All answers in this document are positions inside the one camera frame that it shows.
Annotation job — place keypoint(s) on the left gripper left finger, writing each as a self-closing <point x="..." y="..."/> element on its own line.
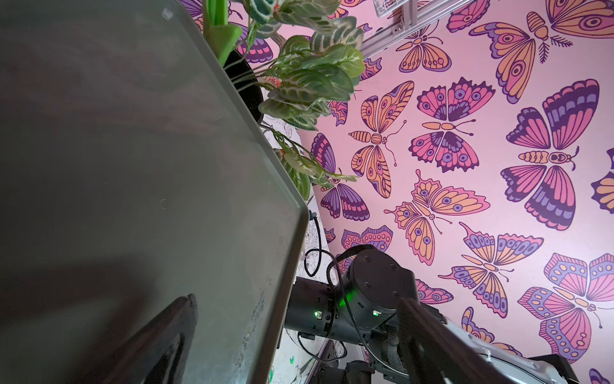
<point x="157" y="353"/>

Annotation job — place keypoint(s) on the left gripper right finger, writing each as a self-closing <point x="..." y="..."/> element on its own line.
<point x="432" y="354"/>

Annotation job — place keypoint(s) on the green three-drawer cabinet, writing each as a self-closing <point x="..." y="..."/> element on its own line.
<point x="133" y="174"/>

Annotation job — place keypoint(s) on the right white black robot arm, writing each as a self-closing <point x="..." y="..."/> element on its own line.
<point x="369" y="300"/>

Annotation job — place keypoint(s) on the potted green plant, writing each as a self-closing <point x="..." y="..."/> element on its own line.
<point x="308" y="73"/>

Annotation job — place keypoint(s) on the aluminium cage frame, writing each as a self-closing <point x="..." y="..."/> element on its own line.
<point x="412" y="19"/>

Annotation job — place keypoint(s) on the white wire wall basket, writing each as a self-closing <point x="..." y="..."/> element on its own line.
<point x="386" y="8"/>

